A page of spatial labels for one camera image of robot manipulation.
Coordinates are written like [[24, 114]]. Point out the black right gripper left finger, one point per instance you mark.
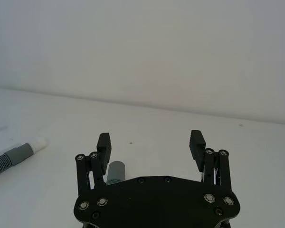
[[105, 152]]

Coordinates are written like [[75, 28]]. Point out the white table cloth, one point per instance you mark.
[[156, 123]]

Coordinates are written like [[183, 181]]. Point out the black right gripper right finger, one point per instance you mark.
[[196, 152]]

